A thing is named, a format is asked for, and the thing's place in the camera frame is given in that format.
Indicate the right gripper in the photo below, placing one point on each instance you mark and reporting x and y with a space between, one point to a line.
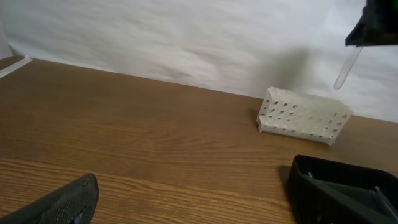
382 14

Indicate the white test tube rack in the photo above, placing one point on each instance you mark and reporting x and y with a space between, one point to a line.
301 116

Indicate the black tray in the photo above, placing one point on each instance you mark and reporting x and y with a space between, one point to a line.
342 169

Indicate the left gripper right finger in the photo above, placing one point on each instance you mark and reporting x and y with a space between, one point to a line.
326 208

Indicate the clear test tube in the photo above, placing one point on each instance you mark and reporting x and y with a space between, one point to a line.
348 67

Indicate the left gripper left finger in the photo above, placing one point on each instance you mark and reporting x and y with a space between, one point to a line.
56 205

